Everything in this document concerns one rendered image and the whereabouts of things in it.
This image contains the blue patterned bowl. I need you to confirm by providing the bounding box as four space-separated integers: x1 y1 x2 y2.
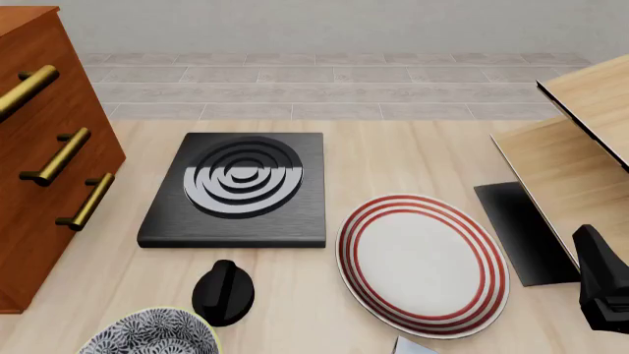
76 307 223 354

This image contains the pale wooden rack, black base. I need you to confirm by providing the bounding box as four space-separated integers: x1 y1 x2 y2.
473 53 629 288

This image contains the white plate with red rings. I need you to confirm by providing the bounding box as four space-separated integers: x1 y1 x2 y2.
334 193 512 341

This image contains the long brass cabinet handle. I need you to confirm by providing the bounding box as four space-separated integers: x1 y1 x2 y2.
0 65 61 124

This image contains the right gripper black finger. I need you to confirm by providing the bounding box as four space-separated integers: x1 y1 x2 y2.
571 223 629 301

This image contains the round black stove knob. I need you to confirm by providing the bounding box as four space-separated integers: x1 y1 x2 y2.
191 259 257 328

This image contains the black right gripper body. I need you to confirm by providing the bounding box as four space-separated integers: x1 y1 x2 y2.
578 293 629 335

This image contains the brown wooden cabinet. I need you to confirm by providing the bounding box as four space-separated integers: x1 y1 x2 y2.
0 5 128 316

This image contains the white flat box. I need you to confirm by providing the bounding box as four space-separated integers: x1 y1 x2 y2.
392 334 439 354

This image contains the flat black stove plate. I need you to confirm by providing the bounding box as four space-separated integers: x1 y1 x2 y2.
136 131 328 250

